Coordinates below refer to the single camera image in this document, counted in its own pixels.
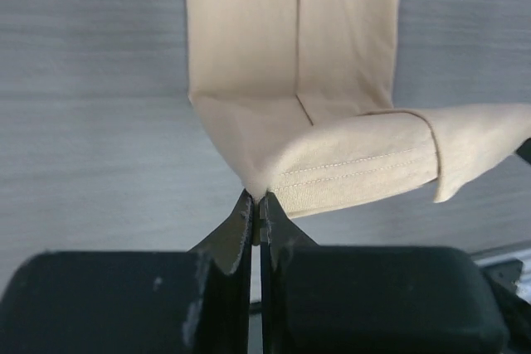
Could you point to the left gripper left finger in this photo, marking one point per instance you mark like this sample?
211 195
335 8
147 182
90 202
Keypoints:
135 301

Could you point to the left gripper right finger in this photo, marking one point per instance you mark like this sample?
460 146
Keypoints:
370 299

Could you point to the aluminium front rail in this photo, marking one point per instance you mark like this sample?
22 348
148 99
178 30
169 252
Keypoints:
506 258

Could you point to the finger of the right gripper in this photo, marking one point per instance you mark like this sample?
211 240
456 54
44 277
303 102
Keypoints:
524 150

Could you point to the beige t shirt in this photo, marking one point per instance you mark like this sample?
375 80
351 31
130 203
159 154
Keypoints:
296 95

